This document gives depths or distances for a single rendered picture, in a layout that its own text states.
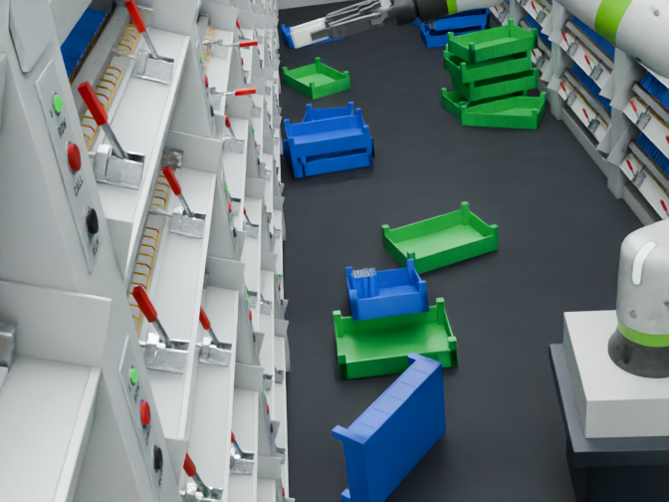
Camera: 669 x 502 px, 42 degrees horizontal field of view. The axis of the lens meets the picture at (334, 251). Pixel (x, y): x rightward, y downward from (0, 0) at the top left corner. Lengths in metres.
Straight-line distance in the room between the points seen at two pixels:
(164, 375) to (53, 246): 0.36
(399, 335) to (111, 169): 1.71
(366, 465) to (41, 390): 1.34
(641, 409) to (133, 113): 1.07
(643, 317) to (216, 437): 0.83
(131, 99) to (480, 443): 1.35
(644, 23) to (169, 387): 0.91
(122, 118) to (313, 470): 1.29
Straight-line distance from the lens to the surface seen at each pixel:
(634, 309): 1.62
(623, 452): 1.67
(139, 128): 0.88
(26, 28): 0.50
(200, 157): 1.25
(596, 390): 1.65
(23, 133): 0.49
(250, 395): 1.45
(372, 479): 1.88
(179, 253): 1.05
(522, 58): 3.71
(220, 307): 1.30
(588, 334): 1.78
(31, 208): 0.51
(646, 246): 1.58
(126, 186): 0.77
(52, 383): 0.55
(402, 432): 1.92
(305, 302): 2.58
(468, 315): 2.47
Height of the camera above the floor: 1.41
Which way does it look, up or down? 30 degrees down
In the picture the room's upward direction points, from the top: 7 degrees counter-clockwise
